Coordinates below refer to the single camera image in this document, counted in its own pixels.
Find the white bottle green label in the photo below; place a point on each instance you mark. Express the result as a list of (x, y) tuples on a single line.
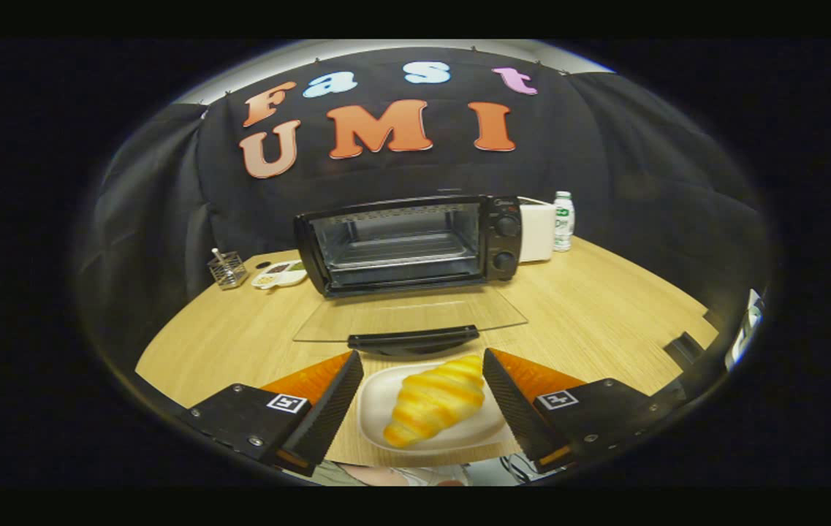
[(563, 223)]

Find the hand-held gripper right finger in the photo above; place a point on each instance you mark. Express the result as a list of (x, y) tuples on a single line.
[(514, 409)]

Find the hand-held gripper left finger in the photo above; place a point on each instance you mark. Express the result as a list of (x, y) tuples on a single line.
[(331, 409)]

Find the black toaster oven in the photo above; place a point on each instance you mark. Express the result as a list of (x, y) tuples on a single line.
[(499, 234)]

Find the yellow croissant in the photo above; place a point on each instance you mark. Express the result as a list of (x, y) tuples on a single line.
[(433, 402)]

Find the black backdrop cloth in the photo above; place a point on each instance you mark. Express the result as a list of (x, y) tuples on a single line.
[(605, 146)]

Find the white oval plate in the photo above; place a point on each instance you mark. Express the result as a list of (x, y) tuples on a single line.
[(375, 409)]

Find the white snack dish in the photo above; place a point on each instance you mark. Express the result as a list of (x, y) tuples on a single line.
[(280, 275)]

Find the metal mesh utensil holder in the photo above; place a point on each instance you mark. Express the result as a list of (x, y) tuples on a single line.
[(228, 272)]

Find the black chair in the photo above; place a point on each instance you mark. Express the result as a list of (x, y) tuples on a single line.
[(684, 349)]

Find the white box appliance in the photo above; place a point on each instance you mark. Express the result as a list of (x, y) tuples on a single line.
[(536, 230)]

